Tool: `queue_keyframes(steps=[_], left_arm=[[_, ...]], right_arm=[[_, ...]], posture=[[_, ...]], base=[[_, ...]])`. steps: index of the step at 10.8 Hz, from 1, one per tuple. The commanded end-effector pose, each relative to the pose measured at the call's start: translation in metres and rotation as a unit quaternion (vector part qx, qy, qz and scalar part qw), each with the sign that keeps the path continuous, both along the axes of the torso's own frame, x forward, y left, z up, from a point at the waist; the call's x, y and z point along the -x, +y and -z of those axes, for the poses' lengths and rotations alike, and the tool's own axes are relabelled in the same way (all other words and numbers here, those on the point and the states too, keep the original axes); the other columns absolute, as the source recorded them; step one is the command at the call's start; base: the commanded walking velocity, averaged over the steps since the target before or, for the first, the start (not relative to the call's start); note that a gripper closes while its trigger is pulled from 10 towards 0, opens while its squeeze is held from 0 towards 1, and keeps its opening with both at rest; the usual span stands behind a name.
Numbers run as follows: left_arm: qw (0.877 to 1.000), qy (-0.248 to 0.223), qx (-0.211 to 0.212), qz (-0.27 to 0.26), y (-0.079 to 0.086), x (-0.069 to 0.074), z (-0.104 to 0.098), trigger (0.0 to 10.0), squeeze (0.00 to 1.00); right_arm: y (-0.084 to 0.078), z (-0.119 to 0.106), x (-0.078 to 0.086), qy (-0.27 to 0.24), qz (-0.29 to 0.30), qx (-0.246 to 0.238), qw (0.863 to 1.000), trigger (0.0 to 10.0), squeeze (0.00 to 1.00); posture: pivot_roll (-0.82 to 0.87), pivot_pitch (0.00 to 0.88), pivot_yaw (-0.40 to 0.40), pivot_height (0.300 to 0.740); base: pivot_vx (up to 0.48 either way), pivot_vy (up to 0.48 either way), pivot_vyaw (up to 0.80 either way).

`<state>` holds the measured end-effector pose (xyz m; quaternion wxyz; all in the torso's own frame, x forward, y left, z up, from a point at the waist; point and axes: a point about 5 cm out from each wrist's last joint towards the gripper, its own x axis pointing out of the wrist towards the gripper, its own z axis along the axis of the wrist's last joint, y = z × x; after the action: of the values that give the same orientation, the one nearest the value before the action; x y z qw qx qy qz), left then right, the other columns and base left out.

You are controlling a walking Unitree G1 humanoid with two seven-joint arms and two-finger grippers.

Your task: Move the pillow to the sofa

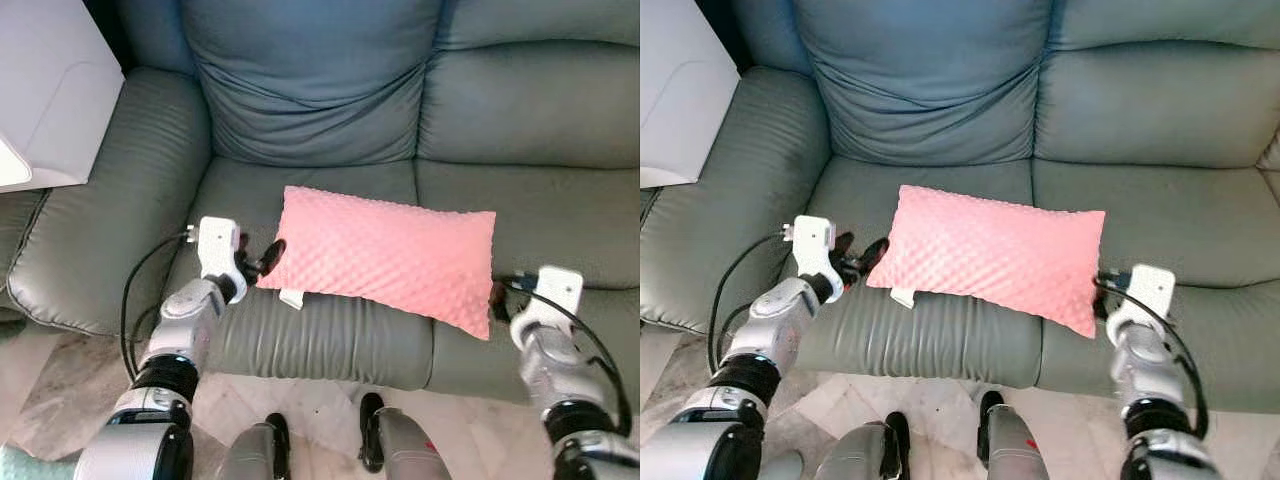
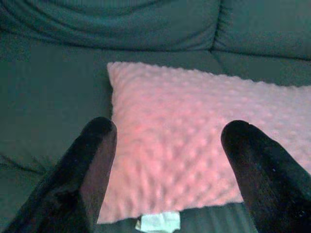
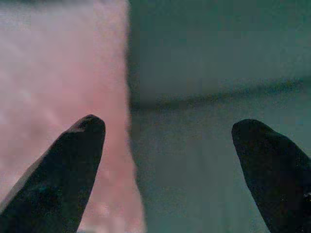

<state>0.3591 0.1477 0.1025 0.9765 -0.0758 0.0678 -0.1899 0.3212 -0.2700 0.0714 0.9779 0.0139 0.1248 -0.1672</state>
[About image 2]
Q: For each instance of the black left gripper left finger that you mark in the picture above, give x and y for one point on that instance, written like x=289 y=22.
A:
x=68 y=189

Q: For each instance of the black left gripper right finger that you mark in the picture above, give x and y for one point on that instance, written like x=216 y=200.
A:
x=267 y=184

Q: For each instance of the pink dotted pillow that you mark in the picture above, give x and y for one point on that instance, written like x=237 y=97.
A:
x=182 y=121

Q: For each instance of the grey-green leather sofa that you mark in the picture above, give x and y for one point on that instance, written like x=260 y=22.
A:
x=48 y=85

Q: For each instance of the slate blue back cushion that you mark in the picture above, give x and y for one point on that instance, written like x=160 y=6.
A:
x=109 y=24

